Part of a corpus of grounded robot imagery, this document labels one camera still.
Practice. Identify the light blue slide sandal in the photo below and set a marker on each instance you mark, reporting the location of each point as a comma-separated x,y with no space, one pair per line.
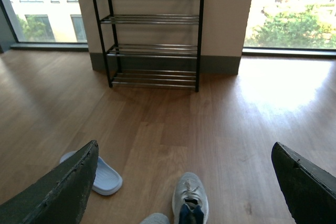
97,176

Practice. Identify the grey knit sneaker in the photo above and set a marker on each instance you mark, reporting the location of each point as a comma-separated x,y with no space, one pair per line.
156,218
189,201

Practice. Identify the right window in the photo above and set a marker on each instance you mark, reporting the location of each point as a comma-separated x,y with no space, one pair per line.
305,27

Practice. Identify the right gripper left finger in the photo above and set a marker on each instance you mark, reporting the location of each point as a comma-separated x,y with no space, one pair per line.
60,196

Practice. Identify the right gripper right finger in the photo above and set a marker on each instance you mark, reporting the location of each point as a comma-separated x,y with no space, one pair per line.
309,191

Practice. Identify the left window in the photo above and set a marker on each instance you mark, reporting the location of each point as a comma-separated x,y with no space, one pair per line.
45,24

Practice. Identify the black metal shoe rack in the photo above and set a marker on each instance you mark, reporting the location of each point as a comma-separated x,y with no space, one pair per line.
151,43

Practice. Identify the window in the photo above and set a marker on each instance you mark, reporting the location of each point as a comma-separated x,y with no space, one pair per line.
45,24
305,27

